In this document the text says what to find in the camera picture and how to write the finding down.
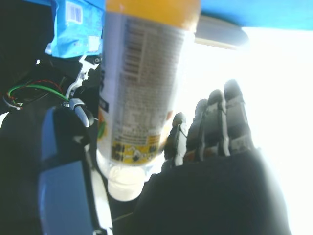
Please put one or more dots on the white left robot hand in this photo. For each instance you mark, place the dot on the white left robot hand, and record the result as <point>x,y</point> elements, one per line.
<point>210,195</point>

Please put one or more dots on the orange juice bottle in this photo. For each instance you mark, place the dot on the orange juice bottle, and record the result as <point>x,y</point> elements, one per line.
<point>144,85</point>

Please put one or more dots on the blue plastic snack bag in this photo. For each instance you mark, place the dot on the blue plastic snack bag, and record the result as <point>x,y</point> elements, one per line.
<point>75,31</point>

